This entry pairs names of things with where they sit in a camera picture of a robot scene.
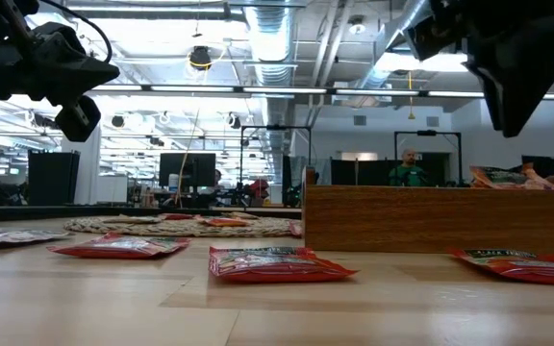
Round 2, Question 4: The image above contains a silver ventilation duct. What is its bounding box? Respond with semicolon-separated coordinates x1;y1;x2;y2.
242;0;300;87

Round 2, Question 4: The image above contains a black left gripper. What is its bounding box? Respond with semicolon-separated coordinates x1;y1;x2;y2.
0;26;121;143

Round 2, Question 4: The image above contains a tall black panel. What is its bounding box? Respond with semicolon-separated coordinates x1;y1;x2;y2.
27;149;81;207

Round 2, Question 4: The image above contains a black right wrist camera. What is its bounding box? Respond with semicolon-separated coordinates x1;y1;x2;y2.
404;0;470;62

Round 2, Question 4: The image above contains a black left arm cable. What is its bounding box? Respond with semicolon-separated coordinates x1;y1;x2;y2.
38;0;113;64

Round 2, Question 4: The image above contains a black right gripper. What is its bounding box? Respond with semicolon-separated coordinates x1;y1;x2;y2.
466;0;554;139

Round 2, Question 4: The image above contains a black hanging cable reel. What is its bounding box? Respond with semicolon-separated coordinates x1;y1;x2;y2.
189;45;213;72

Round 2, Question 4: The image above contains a red background object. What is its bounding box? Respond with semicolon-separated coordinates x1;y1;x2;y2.
249;178;271;199

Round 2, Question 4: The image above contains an orange peach tea packet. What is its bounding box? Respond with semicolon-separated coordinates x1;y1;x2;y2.
198;216;249;229
468;162;554;191

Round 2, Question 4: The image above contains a small black monitor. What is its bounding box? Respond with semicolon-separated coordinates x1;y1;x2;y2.
520;155;554;177

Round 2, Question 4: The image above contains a yellow hanging cable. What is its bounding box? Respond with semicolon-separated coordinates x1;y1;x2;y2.
174;69;206;209

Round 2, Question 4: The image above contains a long ceiling light strip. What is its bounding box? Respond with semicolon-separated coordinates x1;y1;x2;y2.
97;84;329;95
333;87;554;101

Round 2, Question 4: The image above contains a black partition panel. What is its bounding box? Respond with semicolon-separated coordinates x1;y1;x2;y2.
330;158;393;187

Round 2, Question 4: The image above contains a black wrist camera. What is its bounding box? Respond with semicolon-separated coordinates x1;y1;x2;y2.
404;0;470;62
0;0;36;47

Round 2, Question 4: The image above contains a black aluminium table frame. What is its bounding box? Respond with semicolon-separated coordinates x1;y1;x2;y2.
0;204;303;223

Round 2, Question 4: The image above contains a round woven straw placemat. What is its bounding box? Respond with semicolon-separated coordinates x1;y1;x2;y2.
63;212;302;238

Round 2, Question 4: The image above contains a black computer monitor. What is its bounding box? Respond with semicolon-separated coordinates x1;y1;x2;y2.
159;152;217;189

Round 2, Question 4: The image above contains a black metal station frame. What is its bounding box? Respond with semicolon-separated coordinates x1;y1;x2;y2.
239;125;313;188
393;130;464;187

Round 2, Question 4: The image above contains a yellow hanging pendant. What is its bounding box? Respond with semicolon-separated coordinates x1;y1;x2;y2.
406;71;416;121

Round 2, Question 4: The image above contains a white pillar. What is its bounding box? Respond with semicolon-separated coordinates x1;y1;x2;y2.
61;125;102;206

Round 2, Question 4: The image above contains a wooden tea box organiser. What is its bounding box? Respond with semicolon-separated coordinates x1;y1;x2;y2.
303;166;554;257

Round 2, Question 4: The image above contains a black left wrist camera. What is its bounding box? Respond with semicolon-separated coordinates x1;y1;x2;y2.
0;0;36;47

